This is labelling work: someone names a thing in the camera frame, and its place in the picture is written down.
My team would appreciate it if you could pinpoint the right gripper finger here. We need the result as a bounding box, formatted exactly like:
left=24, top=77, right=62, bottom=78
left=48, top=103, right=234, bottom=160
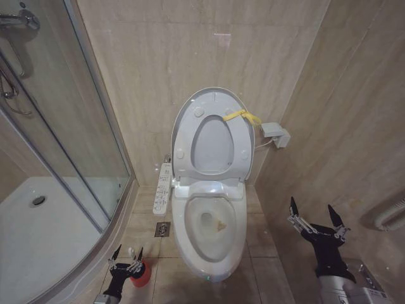
left=287, top=196, right=313, bottom=234
left=327, top=204, right=351, bottom=242

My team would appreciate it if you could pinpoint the white toilet bowl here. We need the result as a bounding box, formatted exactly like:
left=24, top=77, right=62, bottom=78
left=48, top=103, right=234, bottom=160
left=171, top=177, right=247, bottom=283

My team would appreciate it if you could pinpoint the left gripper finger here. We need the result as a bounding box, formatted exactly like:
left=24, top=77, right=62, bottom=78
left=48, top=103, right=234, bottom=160
left=108, top=243, right=123, bottom=270
left=127, top=246, right=144, bottom=274

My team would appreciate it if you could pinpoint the white power cable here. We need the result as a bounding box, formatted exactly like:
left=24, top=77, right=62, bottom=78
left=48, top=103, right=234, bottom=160
left=252, top=138, right=273, bottom=152

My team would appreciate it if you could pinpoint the white shower tray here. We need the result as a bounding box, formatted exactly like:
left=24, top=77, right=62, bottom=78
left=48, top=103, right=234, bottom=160
left=0, top=175, right=111, bottom=304

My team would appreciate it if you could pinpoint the chrome shower hose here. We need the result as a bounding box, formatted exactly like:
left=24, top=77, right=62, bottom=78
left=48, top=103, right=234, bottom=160
left=0, top=72, right=33, bottom=117

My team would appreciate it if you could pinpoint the white toilet seat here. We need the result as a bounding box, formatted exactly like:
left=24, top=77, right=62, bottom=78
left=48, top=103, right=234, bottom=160
left=175, top=100, right=253, bottom=182

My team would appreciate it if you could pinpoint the red toilet brush holder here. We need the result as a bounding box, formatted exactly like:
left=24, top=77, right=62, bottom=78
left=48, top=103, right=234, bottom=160
left=129, top=258, right=153, bottom=288

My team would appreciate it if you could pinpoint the glass shower door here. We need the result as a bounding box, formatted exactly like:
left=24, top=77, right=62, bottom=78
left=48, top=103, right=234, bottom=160
left=0, top=0, right=134, bottom=236

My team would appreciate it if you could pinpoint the white toilet control panel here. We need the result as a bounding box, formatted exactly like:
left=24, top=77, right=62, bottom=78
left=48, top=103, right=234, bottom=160
left=153, top=161, right=173, bottom=217

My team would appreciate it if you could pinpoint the grey wall outlet box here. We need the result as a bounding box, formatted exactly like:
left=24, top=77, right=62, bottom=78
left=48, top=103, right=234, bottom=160
left=259, top=122, right=292, bottom=149

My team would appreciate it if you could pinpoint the yellow strap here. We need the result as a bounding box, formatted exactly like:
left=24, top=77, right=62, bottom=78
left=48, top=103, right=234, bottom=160
left=222, top=109, right=263, bottom=128

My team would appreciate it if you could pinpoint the white toilet lid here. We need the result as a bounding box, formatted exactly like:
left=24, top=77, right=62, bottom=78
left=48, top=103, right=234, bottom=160
left=171, top=87, right=256, bottom=188

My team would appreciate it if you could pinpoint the white ribbed wall fixture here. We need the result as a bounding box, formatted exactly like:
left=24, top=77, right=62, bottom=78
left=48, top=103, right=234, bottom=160
left=360, top=198, right=405, bottom=234

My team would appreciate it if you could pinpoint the round shower drain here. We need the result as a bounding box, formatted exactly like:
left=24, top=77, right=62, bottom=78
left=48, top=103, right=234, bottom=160
left=28, top=195, right=47, bottom=208

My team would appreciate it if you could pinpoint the chrome shower faucet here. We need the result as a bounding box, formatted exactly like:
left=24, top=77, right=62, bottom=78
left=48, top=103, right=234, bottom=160
left=0, top=8, right=41, bottom=31

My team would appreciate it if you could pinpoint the square metal floor drain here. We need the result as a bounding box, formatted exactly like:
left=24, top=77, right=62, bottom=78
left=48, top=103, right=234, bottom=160
left=154, top=221, right=171, bottom=238

